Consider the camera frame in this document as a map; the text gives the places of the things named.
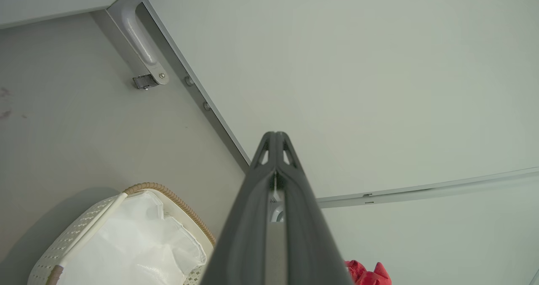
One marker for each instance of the grey partition base rail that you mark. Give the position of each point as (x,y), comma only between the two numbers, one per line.
(421,190)
(202,104)

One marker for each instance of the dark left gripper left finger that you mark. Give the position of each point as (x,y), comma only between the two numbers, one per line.
(244,234)

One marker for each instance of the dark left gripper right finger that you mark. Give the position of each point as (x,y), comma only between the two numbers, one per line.
(309,243)

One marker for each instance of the red printed shirt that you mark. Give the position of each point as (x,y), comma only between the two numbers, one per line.
(366,274)

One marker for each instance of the white woven laundry basket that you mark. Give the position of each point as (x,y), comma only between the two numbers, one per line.
(76,234)

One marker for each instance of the white garment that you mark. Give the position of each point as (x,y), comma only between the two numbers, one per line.
(126,243)

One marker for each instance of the grey table leg with caster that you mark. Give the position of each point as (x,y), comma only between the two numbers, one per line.
(139,36)

